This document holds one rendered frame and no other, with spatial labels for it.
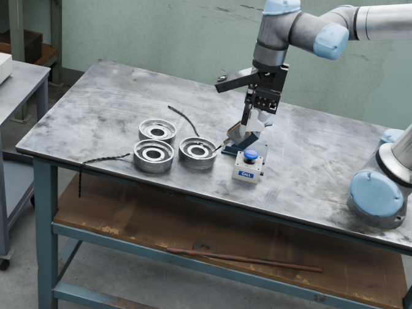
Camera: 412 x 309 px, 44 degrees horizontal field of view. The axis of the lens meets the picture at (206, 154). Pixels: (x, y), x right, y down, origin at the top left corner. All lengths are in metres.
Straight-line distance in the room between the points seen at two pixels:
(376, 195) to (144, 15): 2.12
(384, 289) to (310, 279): 0.22
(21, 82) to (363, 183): 1.27
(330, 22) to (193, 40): 1.91
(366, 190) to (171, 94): 0.78
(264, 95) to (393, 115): 1.97
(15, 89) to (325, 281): 1.21
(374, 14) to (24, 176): 1.56
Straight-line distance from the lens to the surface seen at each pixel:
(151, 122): 1.46
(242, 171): 1.33
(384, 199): 1.16
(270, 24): 1.15
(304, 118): 1.72
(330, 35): 1.11
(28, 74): 2.00
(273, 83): 1.22
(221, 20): 2.92
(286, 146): 1.55
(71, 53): 3.27
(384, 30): 1.20
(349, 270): 1.59
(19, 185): 2.20
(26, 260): 2.19
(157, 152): 1.36
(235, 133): 1.30
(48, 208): 1.52
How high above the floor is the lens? 1.60
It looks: 34 degrees down
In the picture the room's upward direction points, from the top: 11 degrees clockwise
